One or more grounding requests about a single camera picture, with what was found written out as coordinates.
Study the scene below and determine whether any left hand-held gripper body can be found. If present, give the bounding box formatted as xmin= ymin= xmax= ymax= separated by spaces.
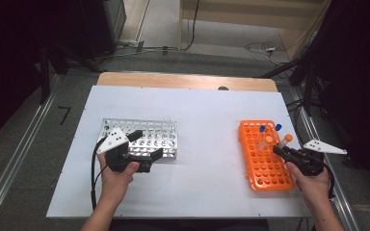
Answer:
xmin=96 ymin=127 xmax=153 ymax=173

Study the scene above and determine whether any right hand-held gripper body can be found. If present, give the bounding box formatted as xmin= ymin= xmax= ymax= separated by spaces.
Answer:
xmin=288 ymin=139 xmax=348 ymax=177

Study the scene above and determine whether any metal test tube rack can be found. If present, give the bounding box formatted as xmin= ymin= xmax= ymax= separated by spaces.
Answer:
xmin=95 ymin=117 xmax=178 ymax=160

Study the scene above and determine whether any orange plastic test tube rack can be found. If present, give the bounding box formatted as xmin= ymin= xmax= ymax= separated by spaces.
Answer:
xmin=238 ymin=119 xmax=296 ymax=193

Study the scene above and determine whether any person's right hand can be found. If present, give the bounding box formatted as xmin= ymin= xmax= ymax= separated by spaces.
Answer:
xmin=284 ymin=162 xmax=331 ymax=207

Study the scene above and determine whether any person's left hand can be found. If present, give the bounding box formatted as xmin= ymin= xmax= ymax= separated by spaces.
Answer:
xmin=96 ymin=152 xmax=141 ymax=207

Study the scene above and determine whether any white table board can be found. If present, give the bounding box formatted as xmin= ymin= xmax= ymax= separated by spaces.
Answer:
xmin=46 ymin=85 xmax=312 ymax=219

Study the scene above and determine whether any black stand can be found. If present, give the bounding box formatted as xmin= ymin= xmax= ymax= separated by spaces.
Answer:
xmin=38 ymin=44 xmax=100 ymax=105
xmin=259 ymin=57 xmax=322 ymax=116

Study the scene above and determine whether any wooden table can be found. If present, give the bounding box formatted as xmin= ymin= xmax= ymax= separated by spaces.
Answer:
xmin=96 ymin=71 xmax=278 ymax=93

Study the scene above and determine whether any power strip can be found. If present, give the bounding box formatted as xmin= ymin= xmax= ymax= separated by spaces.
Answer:
xmin=119 ymin=39 xmax=145 ymax=52

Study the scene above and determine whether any black curtain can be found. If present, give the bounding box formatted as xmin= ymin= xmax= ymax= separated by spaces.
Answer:
xmin=314 ymin=0 xmax=370 ymax=193
xmin=0 ymin=0 xmax=85 ymax=148

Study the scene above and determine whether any dark cabinet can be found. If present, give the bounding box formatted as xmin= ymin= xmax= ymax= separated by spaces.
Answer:
xmin=76 ymin=0 xmax=126 ymax=61

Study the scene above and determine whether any light wooden platform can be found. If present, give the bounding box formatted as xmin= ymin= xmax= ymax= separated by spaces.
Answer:
xmin=179 ymin=0 xmax=331 ymax=62

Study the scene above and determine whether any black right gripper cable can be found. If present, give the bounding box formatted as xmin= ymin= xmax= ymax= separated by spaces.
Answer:
xmin=322 ymin=162 xmax=336 ymax=200

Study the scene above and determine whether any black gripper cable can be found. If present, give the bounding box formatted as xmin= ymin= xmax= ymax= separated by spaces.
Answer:
xmin=322 ymin=162 xmax=336 ymax=200
xmin=90 ymin=136 xmax=110 ymax=211

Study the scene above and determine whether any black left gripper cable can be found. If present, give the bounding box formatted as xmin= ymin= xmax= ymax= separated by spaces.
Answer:
xmin=90 ymin=136 xmax=110 ymax=211

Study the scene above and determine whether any metal floor rail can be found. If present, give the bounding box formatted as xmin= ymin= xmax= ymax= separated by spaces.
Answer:
xmin=0 ymin=75 xmax=62 ymax=225
xmin=288 ymin=86 xmax=360 ymax=231

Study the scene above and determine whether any white floor cable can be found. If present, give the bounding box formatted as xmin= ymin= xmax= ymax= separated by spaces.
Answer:
xmin=245 ymin=41 xmax=284 ymax=65

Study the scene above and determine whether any black hanging cable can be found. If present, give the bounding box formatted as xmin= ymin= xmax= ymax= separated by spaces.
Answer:
xmin=179 ymin=0 xmax=200 ymax=52

